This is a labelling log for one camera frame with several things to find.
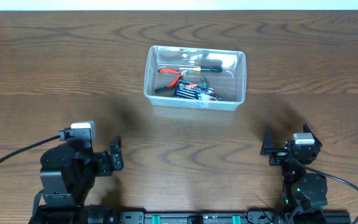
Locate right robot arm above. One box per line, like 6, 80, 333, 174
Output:
260, 124, 328, 223

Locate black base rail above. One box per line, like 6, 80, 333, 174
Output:
84, 210, 352, 224

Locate blue precision screwdriver set case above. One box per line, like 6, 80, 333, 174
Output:
173, 80, 219, 101

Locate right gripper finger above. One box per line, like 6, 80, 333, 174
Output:
260, 125, 273, 155
303, 123, 322, 146

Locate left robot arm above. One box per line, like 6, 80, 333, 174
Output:
29, 136, 124, 224

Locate silver ring wrench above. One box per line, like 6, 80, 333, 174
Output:
178, 86, 223, 101

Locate red handled pliers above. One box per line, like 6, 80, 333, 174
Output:
157, 67, 188, 91

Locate small hammer black handle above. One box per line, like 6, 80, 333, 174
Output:
154, 77, 211, 95

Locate black yellow screwdriver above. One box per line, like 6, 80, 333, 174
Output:
180, 66, 223, 73

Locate clear plastic container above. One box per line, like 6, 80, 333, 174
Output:
144, 45, 247, 111

